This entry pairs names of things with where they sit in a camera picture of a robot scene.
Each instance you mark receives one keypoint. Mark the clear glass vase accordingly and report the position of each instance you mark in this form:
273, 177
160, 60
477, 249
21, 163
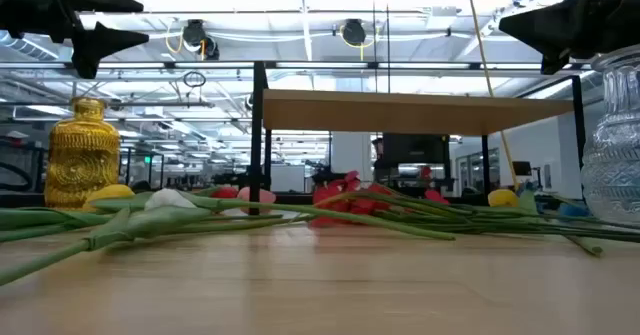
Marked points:
615, 165

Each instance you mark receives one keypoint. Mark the pink tulip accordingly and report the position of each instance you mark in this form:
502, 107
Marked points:
255, 195

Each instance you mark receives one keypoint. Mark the small black monitor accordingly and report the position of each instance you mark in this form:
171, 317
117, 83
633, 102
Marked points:
522, 168

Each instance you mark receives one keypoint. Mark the person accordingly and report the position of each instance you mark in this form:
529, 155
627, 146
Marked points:
377, 147

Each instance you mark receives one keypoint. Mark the large black monitor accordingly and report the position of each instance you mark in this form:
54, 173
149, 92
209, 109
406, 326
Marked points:
415, 149

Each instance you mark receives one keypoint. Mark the yellow glass vase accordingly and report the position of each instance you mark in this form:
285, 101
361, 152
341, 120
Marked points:
82, 155

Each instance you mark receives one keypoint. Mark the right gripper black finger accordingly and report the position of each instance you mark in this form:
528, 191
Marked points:
555, 25
554, 62

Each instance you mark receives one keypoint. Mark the wooden shelf black frame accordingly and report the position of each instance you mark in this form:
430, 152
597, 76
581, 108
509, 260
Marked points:
375, 112

